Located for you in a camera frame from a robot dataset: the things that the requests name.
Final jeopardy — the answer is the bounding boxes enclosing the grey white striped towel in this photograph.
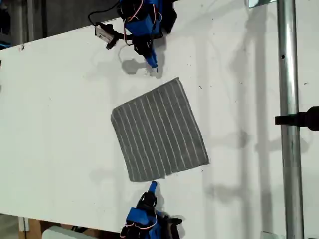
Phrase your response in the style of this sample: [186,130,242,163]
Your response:
[110,77,211,183]

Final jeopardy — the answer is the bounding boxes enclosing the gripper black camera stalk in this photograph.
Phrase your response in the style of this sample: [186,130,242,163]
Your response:
[106,24,134,50]

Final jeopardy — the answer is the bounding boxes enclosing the metal corner bracket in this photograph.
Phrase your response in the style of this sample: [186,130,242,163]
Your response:
[245,0,277,9]

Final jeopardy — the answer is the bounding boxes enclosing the white plastic container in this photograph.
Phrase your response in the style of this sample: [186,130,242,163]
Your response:
[41,225,100,239]

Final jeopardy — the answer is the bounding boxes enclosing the black clamp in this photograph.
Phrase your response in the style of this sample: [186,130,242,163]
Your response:
[275,106,319,132]

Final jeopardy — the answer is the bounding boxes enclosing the wooden table leg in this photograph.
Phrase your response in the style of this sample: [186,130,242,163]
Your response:
[17,216,43,239]

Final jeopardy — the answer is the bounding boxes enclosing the gripper black camera cable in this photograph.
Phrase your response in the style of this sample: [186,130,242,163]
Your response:
[88,1,120,25]

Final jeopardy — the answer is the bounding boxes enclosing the steel post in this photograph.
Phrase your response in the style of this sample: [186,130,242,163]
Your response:
[276,0,305,239]

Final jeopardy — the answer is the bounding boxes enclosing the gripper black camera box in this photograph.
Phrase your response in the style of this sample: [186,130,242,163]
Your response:
[94,22,115,42]

